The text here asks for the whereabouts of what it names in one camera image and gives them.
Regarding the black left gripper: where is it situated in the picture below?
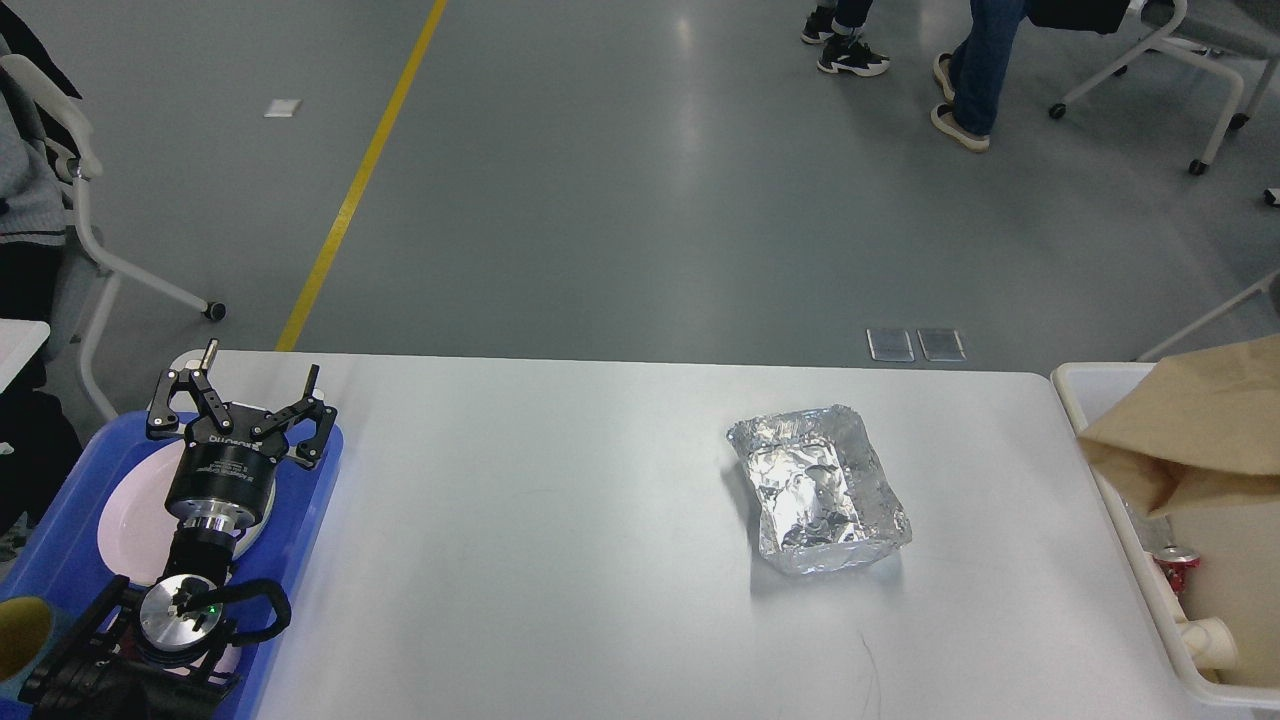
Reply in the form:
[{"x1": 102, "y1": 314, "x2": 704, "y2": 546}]
[{"x1": 145, "y1": 337, "x2": 338, "y2": 529}]

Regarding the pink plate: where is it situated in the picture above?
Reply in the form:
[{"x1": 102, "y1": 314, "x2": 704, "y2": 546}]
[{"x1": 97, "y1": 442, "x2": 276, "y2": 585}]

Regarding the aluminium foil tray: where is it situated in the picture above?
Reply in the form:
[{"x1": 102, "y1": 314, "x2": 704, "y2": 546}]
[{"x1": 727, "y1": 404, "x2": 913, "y2": 577}]

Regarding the red foil wrapper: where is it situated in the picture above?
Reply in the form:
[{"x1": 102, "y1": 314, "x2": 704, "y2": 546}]
[{"x1": 1152, "y1": 544, "x2": 1202, "y2": 598}]

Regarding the brown paper bag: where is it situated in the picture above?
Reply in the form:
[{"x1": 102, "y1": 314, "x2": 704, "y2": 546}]
[{"x1": 1078, "y1": 334, "x2": 1279, "y2": 518}]

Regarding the white paper cup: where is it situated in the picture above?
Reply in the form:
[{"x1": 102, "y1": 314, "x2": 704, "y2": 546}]
[{"x1": 1175, "y1": 618, "x2": 1240, "y2": 684}]

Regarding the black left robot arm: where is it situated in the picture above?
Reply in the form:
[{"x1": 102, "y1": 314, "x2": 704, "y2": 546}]
[{"x1": 3, "y1": 341, "x2": 343, "y2": 719}]

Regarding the seated person grey cardigan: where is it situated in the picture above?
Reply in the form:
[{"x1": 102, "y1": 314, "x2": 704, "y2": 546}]
[{"x1": 0, "y1": 10, "x2": 81, "y2": 541}]

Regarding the blue plastic tray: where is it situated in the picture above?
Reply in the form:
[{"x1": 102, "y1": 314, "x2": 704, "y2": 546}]
[{"x1": 0, "y1": 411, "x2": 346, "y2": 720}]

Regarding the white paper on floor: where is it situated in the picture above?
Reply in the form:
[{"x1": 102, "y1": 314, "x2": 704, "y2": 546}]
[{"x1": 262, "y1": 97, "x2": 302, "y2": 119}]

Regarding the white chair left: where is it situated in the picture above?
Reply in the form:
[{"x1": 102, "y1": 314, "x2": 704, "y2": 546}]
[{"x1": 1, "y1": 54, "x2": 227, "y2": 421}]

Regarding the left metal floor plate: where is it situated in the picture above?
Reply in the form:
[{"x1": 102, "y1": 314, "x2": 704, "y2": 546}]
[{"x1": 867, "y1": 328, "x2": 916, "y2": 364}]

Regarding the metal floor plate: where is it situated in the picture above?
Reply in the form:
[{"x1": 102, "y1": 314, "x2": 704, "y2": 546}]
[
  {"x1": 916, "y1": 328, "x2": 966, "y2": 363},
  {"x1": 867, "y1": 328, "x2": 916, "y2": 364}
]

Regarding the right metal floor plate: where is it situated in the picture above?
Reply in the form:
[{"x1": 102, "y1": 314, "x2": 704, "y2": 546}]
[{"x1": 916, "y1": 328, "x2": 966, "y2": 363}]

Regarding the person in black trousers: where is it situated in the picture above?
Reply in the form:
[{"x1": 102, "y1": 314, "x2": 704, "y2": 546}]
[{"x1": 801, "y1": 0, "x2": 891, "y2": 78}]

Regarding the person in blue jeans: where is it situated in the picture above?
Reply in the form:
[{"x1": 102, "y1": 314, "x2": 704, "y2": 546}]
[{"x1": 931, "y1": 1, "x2": 1030, "y2": 152}]

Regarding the white chair leg right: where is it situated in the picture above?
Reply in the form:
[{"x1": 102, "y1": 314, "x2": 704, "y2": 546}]
[{"x1": 1133, "y1": 269, "x2": 1279, "y2": 363}]

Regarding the white plastic bin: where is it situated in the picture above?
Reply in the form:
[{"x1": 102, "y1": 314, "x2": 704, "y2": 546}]
[{"x1": 1050, "y1": 361, "x2": 1280, "y2": 711}]

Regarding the white office chair right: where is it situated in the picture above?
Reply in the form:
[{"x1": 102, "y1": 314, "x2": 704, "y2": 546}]
[{"x1": 1048, "y1": 1, "x2": 1279, "y2": 176}]

